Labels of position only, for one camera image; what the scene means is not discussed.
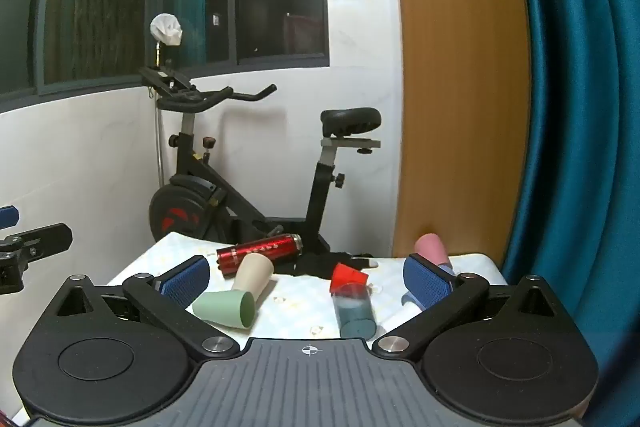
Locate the white crumpled cloth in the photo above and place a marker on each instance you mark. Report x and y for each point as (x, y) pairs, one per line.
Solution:
(167, 29)

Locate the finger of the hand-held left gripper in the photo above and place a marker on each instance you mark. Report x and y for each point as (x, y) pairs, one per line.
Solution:
(42, 239)
(8, 217)

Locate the clear plastic scrap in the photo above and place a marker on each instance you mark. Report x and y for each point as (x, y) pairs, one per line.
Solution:
(317, 330)
(284, 301)
(375, 289)

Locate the wooden panel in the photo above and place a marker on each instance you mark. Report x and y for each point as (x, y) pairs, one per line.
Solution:
(460, 82)

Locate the black exercise bike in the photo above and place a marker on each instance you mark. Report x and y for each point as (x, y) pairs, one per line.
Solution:
(235, 212)

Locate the red metal bottle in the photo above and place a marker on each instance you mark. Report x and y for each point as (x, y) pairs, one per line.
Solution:
(260, 252)

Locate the clear cup with teal base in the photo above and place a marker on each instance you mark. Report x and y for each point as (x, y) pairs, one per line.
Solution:
(354, 313)

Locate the beige cup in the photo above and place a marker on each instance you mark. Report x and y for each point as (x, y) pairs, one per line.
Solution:
(254, 276)

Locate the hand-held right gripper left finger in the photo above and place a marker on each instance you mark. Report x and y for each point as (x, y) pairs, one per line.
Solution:
(184, 281)

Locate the pink cup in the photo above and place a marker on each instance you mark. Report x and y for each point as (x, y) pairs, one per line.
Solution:
(433, 249)

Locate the light blue cup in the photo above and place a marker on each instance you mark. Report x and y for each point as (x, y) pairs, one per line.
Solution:
(408, 299)

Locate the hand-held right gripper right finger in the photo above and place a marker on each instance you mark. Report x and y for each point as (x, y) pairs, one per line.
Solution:
(428, 283)

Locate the green cup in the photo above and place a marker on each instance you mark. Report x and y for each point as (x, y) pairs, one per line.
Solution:
(220, 308)

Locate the teal curtain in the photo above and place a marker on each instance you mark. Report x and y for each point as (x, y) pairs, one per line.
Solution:
(580, 107)

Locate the red cup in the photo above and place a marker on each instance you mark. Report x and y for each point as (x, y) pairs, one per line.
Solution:
(346, 276)

